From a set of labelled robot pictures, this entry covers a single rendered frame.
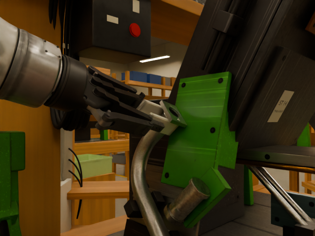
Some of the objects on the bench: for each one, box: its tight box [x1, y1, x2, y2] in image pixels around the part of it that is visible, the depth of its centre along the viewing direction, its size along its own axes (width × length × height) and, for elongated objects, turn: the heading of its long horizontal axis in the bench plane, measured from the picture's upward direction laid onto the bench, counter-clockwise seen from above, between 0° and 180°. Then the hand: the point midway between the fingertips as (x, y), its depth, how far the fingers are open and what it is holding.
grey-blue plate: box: [271, 191, 315, 236], centre depth 55 cm, size 10×2×14 cm
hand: (157, 117), depth 50 cm, fingers closed on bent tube, 3 cm apart
